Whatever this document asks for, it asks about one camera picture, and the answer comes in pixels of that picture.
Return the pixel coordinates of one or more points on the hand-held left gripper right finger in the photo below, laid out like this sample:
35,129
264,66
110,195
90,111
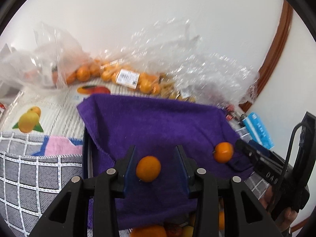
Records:
181,171

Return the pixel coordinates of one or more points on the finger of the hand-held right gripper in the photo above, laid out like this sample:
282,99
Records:
259,148
246,151

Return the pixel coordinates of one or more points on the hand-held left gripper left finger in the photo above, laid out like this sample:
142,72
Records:
129,172

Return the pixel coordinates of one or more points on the orange with stem dot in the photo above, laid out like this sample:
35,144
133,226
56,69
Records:
148,169

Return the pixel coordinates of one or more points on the medium orange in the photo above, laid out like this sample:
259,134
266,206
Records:
223,152

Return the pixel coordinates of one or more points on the large orange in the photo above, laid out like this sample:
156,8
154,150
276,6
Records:
148,231

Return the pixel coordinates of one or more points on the bag of small yellowish fruits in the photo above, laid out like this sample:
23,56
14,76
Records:
169,88

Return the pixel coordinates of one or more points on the person's right hand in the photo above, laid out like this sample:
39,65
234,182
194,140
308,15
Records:
286,218

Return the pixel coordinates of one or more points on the blue tissue packet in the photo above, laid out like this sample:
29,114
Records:
259,130

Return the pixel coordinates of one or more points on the red and black small packet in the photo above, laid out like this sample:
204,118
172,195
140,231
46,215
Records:
230,112

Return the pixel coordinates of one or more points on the purple towel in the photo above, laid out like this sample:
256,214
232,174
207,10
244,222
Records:
153,123

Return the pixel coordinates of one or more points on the red apple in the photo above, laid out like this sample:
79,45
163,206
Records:
172,230

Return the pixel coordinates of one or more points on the yellow fruit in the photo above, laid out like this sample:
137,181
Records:
187,231

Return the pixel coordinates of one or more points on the crumpled clear plastic bag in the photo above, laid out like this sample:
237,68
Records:
209,74

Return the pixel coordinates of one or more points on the fruit-print mat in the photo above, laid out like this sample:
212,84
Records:
61,113

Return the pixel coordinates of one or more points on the labelled clear bag of oranges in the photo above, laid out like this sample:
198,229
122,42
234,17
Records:
126,77

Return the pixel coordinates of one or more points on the grey checked blanket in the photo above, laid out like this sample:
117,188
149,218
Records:
24,177

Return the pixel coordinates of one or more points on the white plastic bag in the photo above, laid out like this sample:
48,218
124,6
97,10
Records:
9,91

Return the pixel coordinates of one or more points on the wooden door frame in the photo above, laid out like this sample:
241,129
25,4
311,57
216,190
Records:
279,47

